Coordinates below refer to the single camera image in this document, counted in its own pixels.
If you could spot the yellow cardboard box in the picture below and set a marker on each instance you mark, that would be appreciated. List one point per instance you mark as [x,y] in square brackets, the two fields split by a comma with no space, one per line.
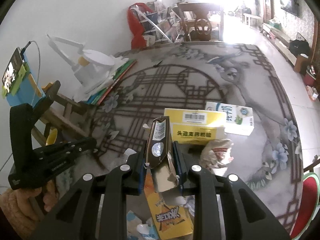
[195,127]

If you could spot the small red bin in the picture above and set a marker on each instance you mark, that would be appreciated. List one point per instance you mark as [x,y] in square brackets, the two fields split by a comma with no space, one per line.
[310,77]

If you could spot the red cloth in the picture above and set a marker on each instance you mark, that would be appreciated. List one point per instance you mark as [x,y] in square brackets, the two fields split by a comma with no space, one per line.
[136,25]

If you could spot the carved wooden chair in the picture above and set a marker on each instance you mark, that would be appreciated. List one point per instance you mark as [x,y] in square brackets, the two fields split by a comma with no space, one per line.
[202,22]

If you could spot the smartphone with lit screen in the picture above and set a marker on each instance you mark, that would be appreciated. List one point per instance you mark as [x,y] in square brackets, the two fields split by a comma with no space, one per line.
[12,72]

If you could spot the low television cabinet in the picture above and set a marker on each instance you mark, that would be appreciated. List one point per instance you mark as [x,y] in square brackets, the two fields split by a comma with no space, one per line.
[277,33]

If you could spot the dark wooden stool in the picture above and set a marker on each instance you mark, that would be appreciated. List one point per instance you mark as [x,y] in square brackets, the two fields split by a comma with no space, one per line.
[67,110]

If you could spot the brown drink carton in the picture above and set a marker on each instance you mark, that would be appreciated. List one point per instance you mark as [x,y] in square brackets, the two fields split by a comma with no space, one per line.
[157,140]

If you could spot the person's left hand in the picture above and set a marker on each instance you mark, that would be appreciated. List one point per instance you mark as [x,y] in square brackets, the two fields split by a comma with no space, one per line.
[51,197]

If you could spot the stack of books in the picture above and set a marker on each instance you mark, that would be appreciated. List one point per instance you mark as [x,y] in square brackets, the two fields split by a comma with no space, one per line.
[112,80]

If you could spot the white blue printed carton box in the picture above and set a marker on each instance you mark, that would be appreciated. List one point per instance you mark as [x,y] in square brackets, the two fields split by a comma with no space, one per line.
[232,120]

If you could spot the white low cabinet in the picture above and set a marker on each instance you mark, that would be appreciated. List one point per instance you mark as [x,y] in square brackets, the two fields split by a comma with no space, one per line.
[251,20]

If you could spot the yellow plastic item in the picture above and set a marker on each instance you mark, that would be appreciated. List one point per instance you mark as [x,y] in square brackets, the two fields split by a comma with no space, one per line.
[51,137]

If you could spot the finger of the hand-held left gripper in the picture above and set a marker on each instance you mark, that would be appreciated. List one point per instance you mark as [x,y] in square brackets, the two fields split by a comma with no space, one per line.
[75,156]
[70,145]

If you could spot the white desk lamp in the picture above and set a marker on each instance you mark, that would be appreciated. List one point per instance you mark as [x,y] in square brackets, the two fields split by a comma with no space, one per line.
[95,60]

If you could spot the black bag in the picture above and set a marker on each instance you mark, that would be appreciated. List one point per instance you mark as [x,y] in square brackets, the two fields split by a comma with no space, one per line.
[298,47]

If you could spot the person's left forearm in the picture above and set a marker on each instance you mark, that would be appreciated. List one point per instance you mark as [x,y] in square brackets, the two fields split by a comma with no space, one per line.
[20,210]

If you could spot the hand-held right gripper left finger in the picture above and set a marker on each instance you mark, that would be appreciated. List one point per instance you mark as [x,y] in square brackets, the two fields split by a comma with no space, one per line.
[140,172]

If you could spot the metal storage rack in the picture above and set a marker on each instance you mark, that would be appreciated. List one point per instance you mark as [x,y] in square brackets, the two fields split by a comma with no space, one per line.
[162,22]

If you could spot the wall-mounted television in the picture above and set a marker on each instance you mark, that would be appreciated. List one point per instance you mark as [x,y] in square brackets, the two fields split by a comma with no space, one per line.
[291,6]

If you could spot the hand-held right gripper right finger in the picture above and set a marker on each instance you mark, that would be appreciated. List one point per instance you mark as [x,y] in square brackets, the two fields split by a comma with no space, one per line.
[179,167]

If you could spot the red bin with green rim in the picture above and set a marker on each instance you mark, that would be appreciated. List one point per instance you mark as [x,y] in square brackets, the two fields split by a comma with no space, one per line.
[307,205]

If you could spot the blue white wrapper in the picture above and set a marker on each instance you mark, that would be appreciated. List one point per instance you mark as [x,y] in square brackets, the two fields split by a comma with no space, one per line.
[135,222]

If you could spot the paper bag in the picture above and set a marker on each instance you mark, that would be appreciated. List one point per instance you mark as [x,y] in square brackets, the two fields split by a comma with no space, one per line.
[217,152]

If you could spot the orange snack bag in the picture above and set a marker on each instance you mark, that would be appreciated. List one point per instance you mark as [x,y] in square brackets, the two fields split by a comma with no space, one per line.
[170,220]

